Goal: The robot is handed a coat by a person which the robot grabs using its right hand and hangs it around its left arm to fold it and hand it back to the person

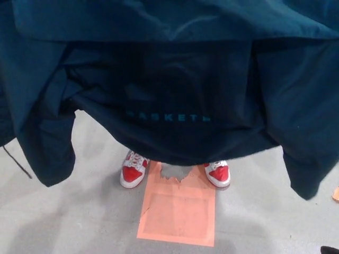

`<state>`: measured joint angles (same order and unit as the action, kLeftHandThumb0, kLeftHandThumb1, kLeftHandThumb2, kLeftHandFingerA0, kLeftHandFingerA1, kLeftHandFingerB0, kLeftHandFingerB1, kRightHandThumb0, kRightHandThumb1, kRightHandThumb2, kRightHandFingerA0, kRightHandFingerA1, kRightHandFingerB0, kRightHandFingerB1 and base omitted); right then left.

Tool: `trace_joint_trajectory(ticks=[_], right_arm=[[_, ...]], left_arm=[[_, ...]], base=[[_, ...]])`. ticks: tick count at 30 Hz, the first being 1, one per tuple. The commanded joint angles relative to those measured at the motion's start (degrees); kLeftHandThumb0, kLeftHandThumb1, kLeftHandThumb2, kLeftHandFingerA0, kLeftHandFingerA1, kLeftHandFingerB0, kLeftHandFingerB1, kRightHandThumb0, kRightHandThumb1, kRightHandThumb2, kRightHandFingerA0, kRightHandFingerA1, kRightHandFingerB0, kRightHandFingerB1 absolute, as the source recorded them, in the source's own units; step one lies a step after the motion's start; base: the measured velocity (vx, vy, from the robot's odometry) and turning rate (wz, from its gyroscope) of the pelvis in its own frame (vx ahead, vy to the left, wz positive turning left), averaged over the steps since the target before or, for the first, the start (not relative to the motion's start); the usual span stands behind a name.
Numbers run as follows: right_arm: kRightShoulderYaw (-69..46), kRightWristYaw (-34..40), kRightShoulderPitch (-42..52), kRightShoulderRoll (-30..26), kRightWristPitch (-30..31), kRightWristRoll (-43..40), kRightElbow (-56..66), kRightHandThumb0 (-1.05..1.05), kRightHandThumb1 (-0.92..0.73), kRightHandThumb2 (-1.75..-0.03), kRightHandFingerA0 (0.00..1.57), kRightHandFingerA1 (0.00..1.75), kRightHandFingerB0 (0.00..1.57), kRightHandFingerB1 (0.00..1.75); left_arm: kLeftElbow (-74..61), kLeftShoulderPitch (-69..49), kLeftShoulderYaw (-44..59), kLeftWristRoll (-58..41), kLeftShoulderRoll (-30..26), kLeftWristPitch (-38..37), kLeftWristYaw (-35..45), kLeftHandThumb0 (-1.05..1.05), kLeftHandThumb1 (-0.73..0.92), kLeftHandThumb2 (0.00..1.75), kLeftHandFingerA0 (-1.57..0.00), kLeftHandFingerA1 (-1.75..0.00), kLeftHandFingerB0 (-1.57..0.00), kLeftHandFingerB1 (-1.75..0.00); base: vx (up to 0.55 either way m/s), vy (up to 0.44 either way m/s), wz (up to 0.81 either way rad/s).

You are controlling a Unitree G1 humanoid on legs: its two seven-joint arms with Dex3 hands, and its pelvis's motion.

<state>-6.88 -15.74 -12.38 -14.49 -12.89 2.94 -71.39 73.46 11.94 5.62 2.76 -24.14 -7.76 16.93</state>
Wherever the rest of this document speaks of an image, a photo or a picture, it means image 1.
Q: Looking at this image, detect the dark teal coat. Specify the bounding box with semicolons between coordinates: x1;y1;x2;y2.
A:
0;0;339;202

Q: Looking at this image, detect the red and white sneaker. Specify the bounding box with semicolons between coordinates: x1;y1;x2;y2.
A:
203;160;231;188
120;150;150;189

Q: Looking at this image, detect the orange rectangular floor marker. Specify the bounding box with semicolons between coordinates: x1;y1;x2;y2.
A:
136;161;216;248

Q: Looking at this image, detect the black coat drawstring cord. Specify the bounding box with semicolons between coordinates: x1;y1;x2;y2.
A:
2;144;33;179

